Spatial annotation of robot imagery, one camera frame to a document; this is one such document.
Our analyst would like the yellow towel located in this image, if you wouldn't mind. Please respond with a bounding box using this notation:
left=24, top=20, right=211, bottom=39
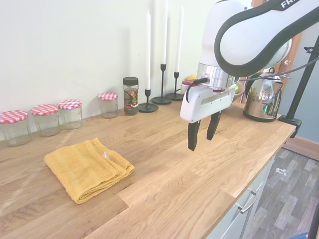
left=44, top=138, right=136, bottom=205

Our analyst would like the metal drawer bar handle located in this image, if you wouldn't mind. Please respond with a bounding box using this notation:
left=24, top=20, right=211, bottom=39
left=237, top=190, right=257, bottom=214

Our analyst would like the white taper candle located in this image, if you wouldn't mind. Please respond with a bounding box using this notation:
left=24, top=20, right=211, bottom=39
left=174, top=4, right=185, bottom=73
left=161, top=0, right=168, bottom=65
left=145, top=10, right=152, bottom=91

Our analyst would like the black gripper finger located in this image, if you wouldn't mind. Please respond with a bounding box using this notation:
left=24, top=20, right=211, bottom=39
left=206, top=111, right=222, bottom=141
left=187, top=120, right=201, bottom=152

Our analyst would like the glass jar red checked lid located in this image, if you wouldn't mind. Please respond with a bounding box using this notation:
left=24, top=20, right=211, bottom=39
left=57, top=99, right=84, bottom=130
left=98, top=92, right=119, bottom=119
left=30, top=104, right=61, bottom=138
left=0, top=110, right=32, bottom=147

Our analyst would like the black clamp camera stand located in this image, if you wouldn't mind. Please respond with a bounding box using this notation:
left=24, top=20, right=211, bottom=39
left=278, top=34, right=319, bottom=139

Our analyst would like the white counter cabinet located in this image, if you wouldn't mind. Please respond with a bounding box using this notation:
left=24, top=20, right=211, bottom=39
left=206, top=154, right=278, bottom=239

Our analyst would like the shiny steel kettle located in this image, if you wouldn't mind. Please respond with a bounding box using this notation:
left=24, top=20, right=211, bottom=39
left=243, top=67, right=285, bottom=123

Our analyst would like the black tripod leg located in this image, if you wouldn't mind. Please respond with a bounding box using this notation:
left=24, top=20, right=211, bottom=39
left=308, top=203, right=319, bottom=239

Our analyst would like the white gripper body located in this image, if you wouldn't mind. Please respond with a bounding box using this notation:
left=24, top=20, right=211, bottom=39
left=179, top=84, right=236, bottom=124

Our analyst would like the wooden fruit bowl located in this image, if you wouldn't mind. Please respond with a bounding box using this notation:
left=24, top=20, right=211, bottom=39
left=180, top=78, right=246, bottom=103

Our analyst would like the coffee jar black lid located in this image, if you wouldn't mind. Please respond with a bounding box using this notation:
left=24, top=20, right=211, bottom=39
left=122, top=76, right=140, bottom=116

